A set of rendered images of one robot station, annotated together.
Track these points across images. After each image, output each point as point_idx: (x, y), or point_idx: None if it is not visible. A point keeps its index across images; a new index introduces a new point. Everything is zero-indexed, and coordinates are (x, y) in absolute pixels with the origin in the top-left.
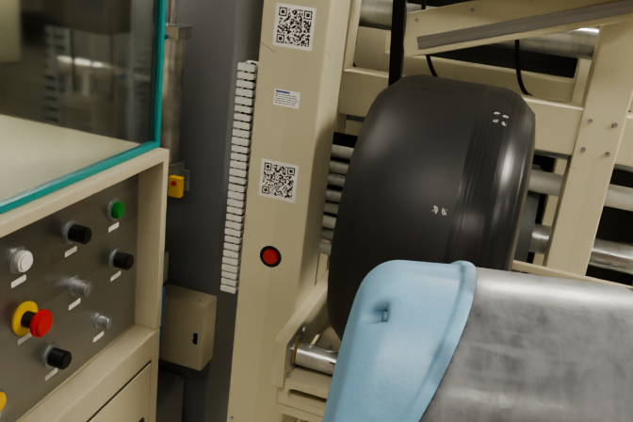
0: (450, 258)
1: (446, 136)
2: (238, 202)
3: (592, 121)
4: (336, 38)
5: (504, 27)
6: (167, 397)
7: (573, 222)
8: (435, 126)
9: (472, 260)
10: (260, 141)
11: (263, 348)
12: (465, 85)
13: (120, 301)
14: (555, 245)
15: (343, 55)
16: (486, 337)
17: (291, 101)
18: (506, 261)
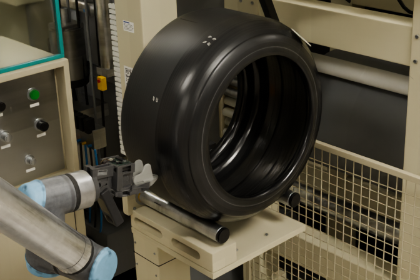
0: (158, 129)
1: (173, 52)
2: (120, 94)
3: (419, 36)
4: None
5: None
6: (122, 230)
7: (417, 125)
8: (171, 45)
9: (167, 130)
10: (121, 54)
11: None
12: (219, 15)
13: (48, 151)
14: (407, 144)
15: None
16: None
17: (130, 28)
18: (191, 133)
